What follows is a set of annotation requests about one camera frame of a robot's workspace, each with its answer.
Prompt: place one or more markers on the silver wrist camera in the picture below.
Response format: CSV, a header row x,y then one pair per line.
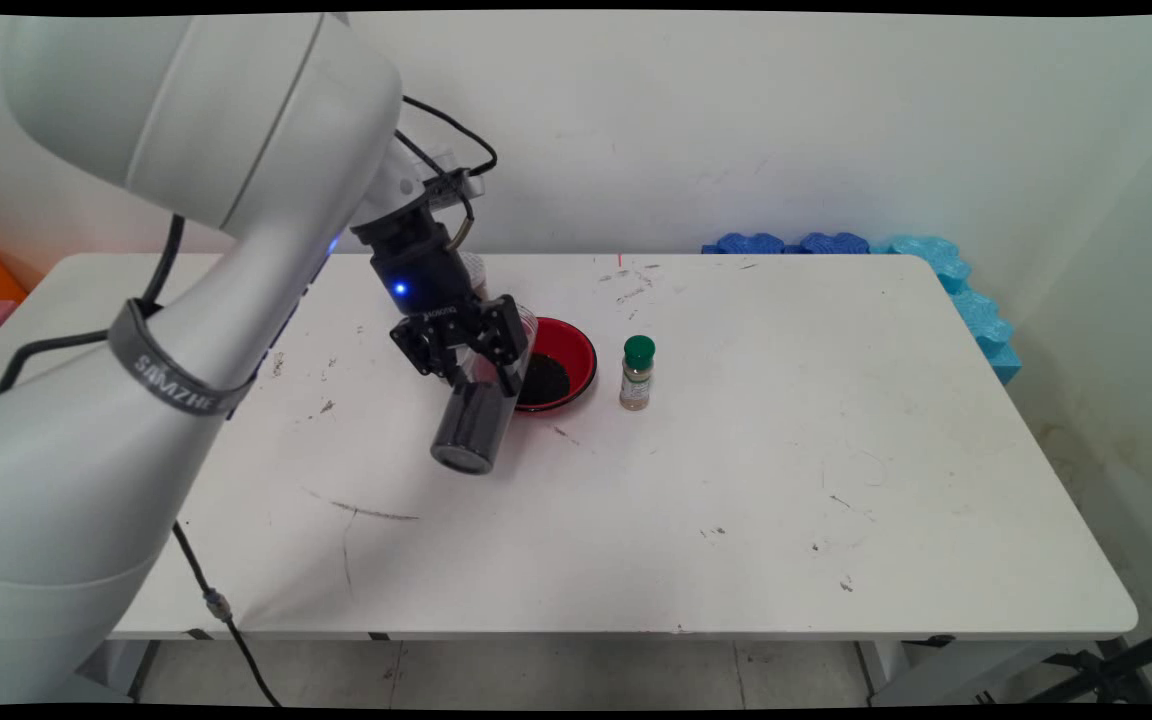
x,y
471,185

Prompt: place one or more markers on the grey table leg frame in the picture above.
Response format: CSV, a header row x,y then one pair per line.
x,y
936,675
121,665

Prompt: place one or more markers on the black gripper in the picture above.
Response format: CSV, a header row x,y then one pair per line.
x,y
421,265

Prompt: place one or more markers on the black seeds pile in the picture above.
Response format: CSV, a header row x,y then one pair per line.
x,y
546,380

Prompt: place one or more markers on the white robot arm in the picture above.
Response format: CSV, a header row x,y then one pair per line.
x,y
136,150

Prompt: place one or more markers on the black tripod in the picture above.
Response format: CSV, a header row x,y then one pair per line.
x,y
1116,665

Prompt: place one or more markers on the clear plastic jar black seeds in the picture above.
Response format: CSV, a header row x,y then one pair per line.
x,y
466,430

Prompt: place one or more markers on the red bowl black rim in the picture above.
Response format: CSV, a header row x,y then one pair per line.
x,y
576,350

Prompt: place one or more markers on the white perforated lid spice jar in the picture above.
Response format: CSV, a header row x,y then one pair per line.
x,y
478,272

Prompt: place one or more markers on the green cap spice bottle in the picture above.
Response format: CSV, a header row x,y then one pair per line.
x,y
637,375

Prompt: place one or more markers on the light blue foam mat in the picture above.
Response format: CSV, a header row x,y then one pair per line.
x,y
976,310

